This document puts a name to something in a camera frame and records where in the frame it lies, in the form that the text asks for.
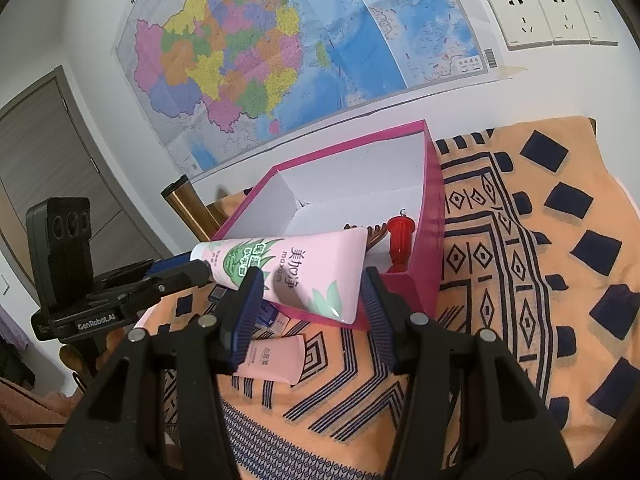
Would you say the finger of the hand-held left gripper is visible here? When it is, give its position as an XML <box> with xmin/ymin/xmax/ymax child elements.
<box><xmin>95</xmin><ymin>256</ymin><xmax>196</xmax><ymax>291</ymax></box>
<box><xmin>120</xmin><ymin>260</ymin><xmax>211</xmax><ymax>313</ymax></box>

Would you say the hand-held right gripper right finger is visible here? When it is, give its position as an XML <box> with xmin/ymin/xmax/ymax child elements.
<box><xmin>361</xmin><ymin>266</ymin><xmax>576</xmax><ymax>480</ymax></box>

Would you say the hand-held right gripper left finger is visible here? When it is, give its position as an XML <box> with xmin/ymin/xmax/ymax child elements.
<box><xmin>47</xmin><ymin>266</ymin><xmax>265</xmax><ymax>480</ymax></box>

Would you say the pale pink leaf-print tube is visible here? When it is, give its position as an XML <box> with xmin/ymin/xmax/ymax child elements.
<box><xmin>189</xmin><ymin>230</ymin><xmax>368</xmax><ymax>328</ymax></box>

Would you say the brown comb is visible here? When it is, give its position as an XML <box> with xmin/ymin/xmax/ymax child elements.
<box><xmin>342</xmin><ymin>222</ymin><xmax>388</xmax><ymax>253</ymax></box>

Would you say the pink cardboard box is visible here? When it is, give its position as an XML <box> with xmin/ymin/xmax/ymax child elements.
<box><xmin>209</xmin><ymin>120</ymin><xmax>446</xmax><ymax>333</ymax></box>

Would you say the blue small box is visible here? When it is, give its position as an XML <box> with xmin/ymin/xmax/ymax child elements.
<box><xmin>205</xmin><ymin>285</ymin><xmax>293</xmax><ymax>336</ymax></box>

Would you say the small salmon pink tube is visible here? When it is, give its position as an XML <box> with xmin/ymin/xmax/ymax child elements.
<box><xmin>232</xmin><ymin>335</ymin><xmax>307</xmax><ymax>386</ymax></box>

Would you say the lavender cloth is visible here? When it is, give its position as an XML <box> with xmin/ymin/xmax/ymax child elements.
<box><xmin>0</xmin><ymin>305</ymin><xmax>29</xmax><ymax>351</ymax></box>

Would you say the red lantern ornament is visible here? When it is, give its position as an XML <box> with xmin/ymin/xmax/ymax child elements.
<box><xmin>387</xmin><ymin>207</ymin><xmax>418</xmax><ymax>273</ymax></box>

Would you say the grey door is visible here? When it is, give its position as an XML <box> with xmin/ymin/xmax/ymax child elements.
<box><xmin>0</xmin><ymin>65</ymin><xmax>173</xmax><ymax>311</ymax></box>

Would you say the orange patterned blanket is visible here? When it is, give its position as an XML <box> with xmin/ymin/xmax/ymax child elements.
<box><xmin>135</xmin><ymin>116</ymin><xmax>640</xmax><ymax>480</ymax></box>

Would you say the brown cloth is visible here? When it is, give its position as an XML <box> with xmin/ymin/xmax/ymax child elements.
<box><xmin>0</xmin><ymin>377</ymin><xmax>76</xmax><ymax>466</ymax></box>

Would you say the colourful wall map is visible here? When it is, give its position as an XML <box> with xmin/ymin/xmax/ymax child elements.
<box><xmin>114</xmin><ymin>0</ymin><xmax>506</xmax><ymax>178</ymax></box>

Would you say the white wall socket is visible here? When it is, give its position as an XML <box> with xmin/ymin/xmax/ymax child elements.
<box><xmin>485</xmin><ymin>0</ymin><xmax>555</xmax><ymax>51</ymax></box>
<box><xmin>532</xmin><ymin>0</ymin><xmax>593</xmax><ymax>43</ymax></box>

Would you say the white wall switch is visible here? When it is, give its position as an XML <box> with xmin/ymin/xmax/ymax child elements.
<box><xmin>572</xmin><ymin>0</ymin><xmax>621</xmax><ymax>46</ymax></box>

